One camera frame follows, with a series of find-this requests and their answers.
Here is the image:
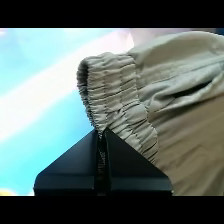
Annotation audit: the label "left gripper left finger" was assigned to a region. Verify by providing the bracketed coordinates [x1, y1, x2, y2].
[32, 128, 101, 197]

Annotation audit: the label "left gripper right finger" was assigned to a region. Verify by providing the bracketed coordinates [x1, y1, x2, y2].
[102, 126, 174, 197]

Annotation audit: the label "olive green pants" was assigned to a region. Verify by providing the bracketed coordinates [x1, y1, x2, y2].
[76, 30, 224, 197]

